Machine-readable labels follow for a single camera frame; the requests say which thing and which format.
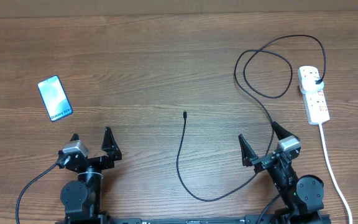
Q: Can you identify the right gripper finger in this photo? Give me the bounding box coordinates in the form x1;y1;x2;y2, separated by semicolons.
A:
238;134;258;167
272;121;299;140

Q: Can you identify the Samsung Galaxy smartphone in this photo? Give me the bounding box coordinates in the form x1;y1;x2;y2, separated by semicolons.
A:
37;75;73;122

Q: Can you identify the black USB charging cable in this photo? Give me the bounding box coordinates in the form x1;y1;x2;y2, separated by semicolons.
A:
176;34;327;203

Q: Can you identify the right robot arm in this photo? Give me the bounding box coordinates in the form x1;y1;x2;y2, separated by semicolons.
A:
238;122;331;224

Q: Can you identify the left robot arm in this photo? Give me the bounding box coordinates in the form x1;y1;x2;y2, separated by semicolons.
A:
56;126;122;223

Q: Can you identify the white charger plug adapter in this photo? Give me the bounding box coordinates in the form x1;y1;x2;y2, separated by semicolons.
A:
300;75;324;94

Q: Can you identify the white power strip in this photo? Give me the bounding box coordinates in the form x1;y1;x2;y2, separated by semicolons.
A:
298;66;330;125

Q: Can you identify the cardboard backdrop panel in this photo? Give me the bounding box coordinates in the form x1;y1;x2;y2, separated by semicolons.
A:
0;0;358;18

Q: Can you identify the white power strip cord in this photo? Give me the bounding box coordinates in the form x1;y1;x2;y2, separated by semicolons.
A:
318;123;354;224

